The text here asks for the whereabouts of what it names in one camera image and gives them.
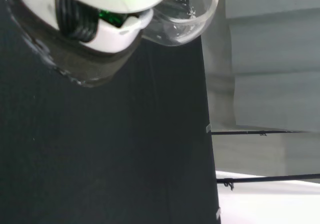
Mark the black bench cloth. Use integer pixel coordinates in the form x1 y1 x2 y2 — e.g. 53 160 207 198
0 0 222 224

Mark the black tripod leg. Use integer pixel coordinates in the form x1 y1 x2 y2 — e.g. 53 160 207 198
210 129 307 137
216 173 320 191

